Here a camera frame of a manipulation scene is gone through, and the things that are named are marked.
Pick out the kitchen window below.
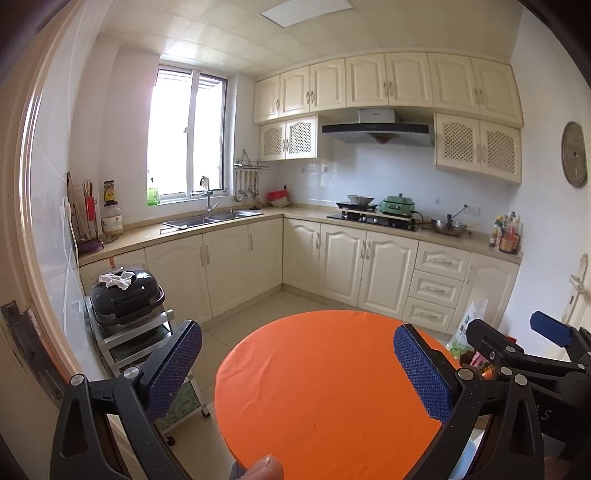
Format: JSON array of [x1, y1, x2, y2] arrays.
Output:
[[147, 67, 229, 204]]

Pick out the ceiling light panel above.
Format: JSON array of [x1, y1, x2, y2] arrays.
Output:
[[259, 0, 349, 31]]

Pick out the white rice sack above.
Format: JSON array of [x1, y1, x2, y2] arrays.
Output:
[[445, 299, 489, 358]]

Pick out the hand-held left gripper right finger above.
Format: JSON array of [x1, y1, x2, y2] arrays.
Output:
[[392, 324, 561, 480]]

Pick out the black gas stove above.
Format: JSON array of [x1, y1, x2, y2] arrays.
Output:
[[327, 209, 419, 232]]

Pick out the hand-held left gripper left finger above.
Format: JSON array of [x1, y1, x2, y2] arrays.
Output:
[[50, 319, 204, 480]]

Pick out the hanging utensil rack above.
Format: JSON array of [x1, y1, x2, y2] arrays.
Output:
[[233, 150, 269, 204]]

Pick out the grey metal rack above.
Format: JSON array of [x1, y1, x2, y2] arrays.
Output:
[[84, 295, 213, 446]]

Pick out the group of condiment bottles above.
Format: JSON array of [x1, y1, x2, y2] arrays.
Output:
[[488, 211, 522, 254]]

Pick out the steel sink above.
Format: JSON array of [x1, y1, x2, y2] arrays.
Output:
[[161, 209, 264, 232]]

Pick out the cream upper kitchen cabinets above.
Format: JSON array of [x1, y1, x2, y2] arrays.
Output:
[[252, 52, 525, 185]]

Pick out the white crumpled cloth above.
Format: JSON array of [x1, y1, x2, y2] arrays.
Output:
[[99, 271, 136, 291]]

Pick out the silver door handle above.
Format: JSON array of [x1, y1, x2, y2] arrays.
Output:
[[568, 253, 591, 324]]

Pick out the red chopsticks pack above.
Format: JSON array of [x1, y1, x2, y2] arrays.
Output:
[[81, 181, 100, 236]]

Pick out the cream door frame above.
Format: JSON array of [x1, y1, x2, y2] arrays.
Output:
[[0, 0, 121, 480]]

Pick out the steel frying pan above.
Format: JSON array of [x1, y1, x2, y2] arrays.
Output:
[[431, 215, 474, 237]]

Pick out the orange round table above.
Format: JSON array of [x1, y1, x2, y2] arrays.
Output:
[[213, 310, 462, 480]]

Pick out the red rice bag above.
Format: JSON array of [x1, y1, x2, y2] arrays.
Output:
[[462, 348, 497, 381]]

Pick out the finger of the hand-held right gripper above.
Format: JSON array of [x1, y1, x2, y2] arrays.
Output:
[[530, 311, 591, 365], [466, 318, 589, 384]]

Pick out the green electric pot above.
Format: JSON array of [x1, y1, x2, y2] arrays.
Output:
[[379, 194, 419, 217]]

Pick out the white plastic jar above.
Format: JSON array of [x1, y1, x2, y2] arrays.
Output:
[[102, 205, 124, 236]]

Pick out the cream kitchen cabinets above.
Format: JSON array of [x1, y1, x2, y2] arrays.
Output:
[[252, 52, 525, 185], [78, 205, 525, 337]]

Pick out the range hood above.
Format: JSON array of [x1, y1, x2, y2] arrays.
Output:
[[322, 107, 435, 148]]

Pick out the person's left hand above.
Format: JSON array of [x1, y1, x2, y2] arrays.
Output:
[[246, 453, 286, 480]]

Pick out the cream lower kitchen cabinets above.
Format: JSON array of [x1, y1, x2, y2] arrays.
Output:
[[78, 205, 525, 337]]

